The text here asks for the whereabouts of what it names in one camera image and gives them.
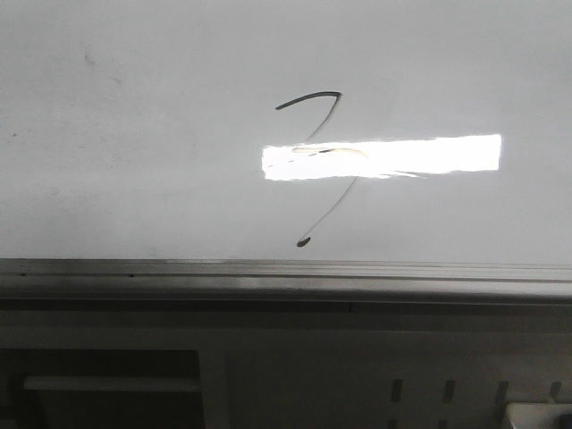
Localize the white whiteboard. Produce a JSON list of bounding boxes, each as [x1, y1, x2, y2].
[[1, 1, 571, 301]]

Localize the grey perforated marker tray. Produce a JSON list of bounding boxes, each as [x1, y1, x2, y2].
[[1, 303, 571, 428]]

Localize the white box with blue print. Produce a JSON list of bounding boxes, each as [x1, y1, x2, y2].
[[501, 402, 571, 429]]

